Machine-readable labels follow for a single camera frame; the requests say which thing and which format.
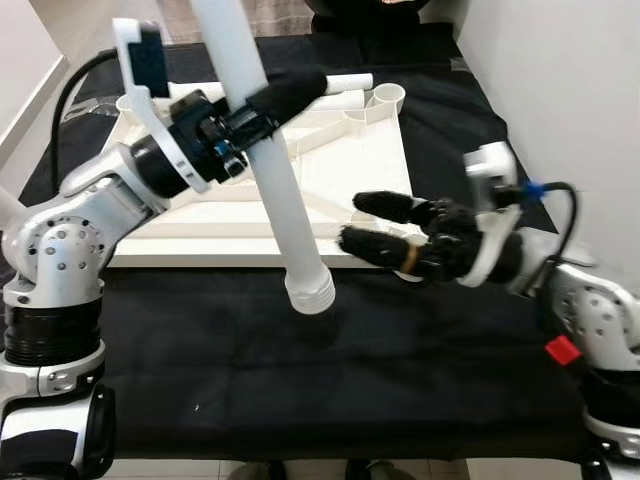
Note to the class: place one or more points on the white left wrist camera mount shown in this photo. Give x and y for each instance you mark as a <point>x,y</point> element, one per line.
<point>150,120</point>

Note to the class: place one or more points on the white plastic table top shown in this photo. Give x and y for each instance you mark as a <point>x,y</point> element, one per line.
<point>340,160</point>

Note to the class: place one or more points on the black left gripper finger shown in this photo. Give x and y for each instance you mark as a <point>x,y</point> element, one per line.
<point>290,92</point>

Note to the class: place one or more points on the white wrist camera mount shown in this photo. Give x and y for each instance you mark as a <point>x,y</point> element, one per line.
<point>150,120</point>
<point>490,165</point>

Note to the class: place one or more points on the black glossy round object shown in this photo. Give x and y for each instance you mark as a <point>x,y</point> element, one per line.
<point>360,18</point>

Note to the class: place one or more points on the brown striped fabric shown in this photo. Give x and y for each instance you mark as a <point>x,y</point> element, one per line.
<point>180,18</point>

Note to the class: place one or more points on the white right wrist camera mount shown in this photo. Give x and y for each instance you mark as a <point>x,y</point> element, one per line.
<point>490,165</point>

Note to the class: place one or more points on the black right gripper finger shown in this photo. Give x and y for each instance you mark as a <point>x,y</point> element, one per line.
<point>375,248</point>
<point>395,208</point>

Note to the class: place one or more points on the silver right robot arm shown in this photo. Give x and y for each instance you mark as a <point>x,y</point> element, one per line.
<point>590,310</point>

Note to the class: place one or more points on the black table cloth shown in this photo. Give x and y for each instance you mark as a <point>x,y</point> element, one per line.
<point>300,380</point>

